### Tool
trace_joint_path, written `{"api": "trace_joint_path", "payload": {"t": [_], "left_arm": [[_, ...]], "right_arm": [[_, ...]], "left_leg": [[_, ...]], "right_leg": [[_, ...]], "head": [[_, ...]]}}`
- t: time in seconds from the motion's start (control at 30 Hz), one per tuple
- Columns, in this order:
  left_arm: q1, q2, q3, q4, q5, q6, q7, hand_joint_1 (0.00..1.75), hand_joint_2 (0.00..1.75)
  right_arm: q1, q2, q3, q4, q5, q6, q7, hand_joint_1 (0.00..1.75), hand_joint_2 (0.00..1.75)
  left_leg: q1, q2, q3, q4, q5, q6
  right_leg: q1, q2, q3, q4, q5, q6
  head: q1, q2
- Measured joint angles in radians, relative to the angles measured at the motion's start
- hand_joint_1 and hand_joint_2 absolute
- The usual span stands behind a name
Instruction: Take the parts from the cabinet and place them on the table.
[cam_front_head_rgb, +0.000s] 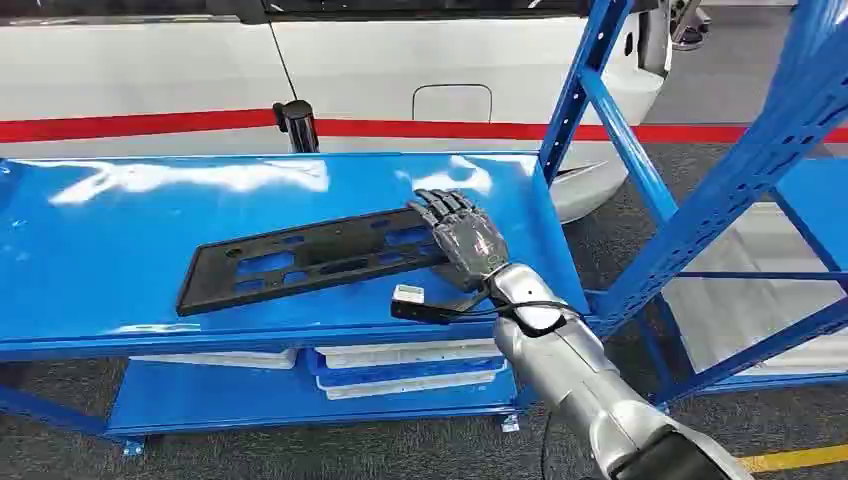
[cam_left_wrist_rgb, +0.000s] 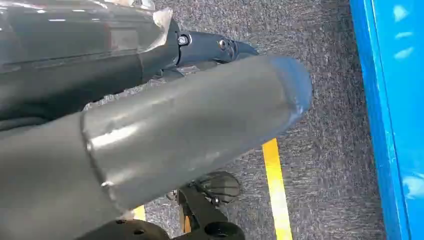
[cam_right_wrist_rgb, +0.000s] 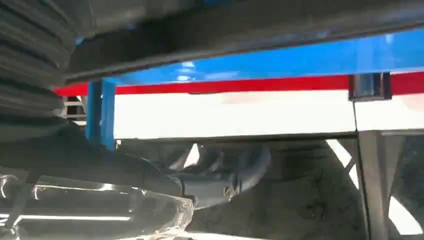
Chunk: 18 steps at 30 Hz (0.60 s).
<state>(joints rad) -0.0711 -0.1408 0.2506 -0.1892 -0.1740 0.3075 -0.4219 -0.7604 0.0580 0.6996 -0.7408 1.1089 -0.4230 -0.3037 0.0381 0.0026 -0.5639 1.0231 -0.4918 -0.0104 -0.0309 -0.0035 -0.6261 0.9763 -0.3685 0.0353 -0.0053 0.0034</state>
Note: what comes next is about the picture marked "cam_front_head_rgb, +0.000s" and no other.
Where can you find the white foam tray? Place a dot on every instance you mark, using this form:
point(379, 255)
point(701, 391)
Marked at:
point(411, 385)
point(404, 353)
point(218, 359)

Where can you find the blue metal rack frame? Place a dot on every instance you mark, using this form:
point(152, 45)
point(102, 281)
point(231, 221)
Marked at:
point(762, 152)

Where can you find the red barrier belt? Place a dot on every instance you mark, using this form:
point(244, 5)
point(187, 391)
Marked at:
point(430, 129)
point(132, 126)

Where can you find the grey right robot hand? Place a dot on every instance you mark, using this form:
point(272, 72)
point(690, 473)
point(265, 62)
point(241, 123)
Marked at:
point(470, 242)

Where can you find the large white panel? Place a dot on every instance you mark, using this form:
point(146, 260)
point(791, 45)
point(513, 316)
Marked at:
point(748, 311)

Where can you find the blue metal shelf board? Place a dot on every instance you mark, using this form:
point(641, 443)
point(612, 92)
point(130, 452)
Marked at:
point(232, 397)
point(818, 199)
point(99, 252)

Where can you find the black stanchion post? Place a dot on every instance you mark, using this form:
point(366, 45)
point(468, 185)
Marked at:
point(298, 126)

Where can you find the black plastic plate frame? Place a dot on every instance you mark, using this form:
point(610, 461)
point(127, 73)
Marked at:
point(311, 255)

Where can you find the white car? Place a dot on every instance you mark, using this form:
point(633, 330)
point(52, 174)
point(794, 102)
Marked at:
point(166, 66)

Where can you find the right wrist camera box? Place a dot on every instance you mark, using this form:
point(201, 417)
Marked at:
point(407, 295)

